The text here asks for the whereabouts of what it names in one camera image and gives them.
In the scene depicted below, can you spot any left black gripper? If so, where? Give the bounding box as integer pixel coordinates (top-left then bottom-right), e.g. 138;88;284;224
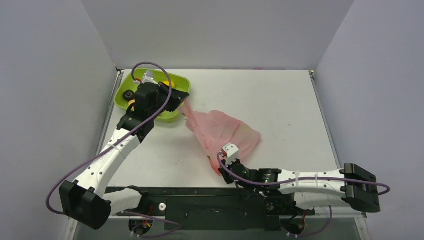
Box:
150;82;189;120

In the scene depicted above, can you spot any pink plastic bag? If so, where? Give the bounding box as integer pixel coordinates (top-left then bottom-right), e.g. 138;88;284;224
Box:
179;100;262;175

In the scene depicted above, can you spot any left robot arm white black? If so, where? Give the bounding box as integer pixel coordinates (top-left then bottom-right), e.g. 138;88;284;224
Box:
59;82;190;230

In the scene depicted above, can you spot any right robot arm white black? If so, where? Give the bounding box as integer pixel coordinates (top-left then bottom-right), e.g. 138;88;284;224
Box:
218;159;381;214

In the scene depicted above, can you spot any yellow fake mango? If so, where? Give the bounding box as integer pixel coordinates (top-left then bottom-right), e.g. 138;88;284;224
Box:
163;80;176;89

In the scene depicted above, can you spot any yellow fake lemon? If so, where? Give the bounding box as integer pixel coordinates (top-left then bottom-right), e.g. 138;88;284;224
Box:
127;99;135;111

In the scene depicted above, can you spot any dark fake mangosteen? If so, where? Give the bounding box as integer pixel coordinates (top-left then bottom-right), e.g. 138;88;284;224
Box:
122;90;135;102

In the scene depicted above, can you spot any green plastic tray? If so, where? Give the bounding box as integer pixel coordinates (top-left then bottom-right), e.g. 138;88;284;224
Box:
114;68;191;123

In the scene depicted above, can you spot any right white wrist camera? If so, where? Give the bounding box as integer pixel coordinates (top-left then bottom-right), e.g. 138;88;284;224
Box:
221;142;240;165

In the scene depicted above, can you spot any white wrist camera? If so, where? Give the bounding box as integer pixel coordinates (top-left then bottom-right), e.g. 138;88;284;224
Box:
141;70;159;85
221;142;240;165

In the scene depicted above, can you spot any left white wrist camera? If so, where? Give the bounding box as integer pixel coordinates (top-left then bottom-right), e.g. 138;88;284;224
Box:
141;70;159;85

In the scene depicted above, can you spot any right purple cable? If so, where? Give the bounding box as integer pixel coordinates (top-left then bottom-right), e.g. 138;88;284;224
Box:
216;152;391;239

